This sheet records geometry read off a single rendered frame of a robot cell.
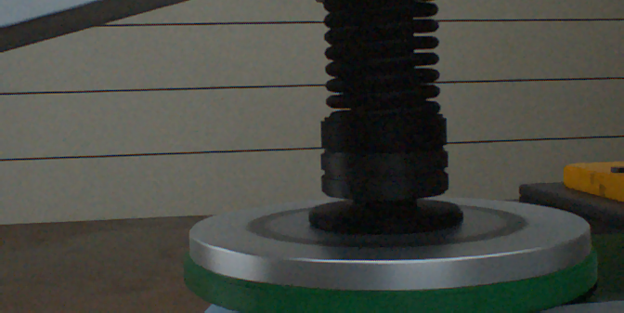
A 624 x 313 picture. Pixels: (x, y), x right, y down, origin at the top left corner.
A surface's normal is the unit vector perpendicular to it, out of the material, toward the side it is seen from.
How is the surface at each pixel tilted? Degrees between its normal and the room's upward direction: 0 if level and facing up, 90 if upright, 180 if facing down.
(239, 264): 90
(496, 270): 90
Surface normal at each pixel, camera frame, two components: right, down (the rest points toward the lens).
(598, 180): -0.99, 0.04
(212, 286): -0.77, 0.05
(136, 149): 0.16, 0.05
